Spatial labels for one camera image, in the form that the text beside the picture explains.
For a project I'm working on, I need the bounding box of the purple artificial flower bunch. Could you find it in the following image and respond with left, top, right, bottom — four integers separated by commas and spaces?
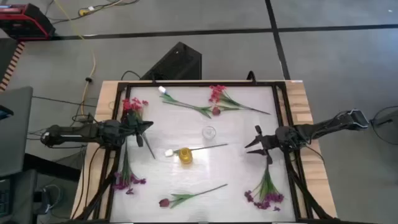
112, 141, 147, 196
244, 164, 285, 212

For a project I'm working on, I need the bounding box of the black floor cabinet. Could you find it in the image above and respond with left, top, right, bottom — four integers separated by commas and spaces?
0, 169, 38, 224

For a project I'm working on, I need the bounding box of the grey desk top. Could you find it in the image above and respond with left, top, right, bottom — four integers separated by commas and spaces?
0, 86, 34, 178

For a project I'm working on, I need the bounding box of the black round stand base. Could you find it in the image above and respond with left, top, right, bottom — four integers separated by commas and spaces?
369, 105, 398, 158

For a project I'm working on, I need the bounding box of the yellow glass vase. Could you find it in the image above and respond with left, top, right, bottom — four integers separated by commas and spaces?
178, 147, 193, 165

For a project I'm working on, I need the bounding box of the yellow floor cable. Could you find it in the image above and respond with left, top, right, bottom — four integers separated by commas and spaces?
53, 0, 97, 116

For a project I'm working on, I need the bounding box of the black perforated box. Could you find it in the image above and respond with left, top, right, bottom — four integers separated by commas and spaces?
139, 41, 203, 81

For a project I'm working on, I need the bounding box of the red and black tool case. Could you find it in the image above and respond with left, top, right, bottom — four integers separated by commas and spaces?
0, 2, 57, 41

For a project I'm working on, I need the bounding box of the yellow plug with cables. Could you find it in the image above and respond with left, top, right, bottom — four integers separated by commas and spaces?
77, 0, 141, 17

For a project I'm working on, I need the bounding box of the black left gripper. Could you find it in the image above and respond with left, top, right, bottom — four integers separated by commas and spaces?
121, 109, 154, 148

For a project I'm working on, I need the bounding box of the dark red artificial tulip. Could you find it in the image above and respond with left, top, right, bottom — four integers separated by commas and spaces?
158, 183, 229, 209
211, 105, 249, 116

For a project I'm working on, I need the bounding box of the white artificial tulip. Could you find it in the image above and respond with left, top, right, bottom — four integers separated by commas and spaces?
157, 86, 213, 119
164, 143, 229, 157

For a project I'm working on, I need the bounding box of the black metal table frame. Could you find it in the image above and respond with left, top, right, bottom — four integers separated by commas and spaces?
73, 80, 338, 224

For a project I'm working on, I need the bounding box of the white tabletop board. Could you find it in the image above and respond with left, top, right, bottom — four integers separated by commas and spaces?
109, 85, 296, 223

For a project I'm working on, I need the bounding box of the black desk beam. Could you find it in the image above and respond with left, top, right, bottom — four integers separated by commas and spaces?
24, 153, 81, 183

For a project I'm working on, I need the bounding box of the clear glass vase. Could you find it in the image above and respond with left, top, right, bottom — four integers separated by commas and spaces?
201, 125, 217, 140

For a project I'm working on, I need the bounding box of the orange black striped strip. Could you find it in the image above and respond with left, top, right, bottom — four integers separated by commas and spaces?
0, 42, 25, 91

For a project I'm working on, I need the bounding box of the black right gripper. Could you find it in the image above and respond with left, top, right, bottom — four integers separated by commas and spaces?
244, 125, 280, 165

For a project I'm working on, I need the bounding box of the black cable loop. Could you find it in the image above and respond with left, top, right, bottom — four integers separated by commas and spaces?
120, 70, 142, 82

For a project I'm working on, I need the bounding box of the black blue cable bundle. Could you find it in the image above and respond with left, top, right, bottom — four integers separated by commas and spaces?
37, 184, 65, 215

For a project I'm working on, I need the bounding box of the red artificial flower bunch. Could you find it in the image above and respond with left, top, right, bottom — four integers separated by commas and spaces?
122, 97, 156, 159
208, 84, 271, 115

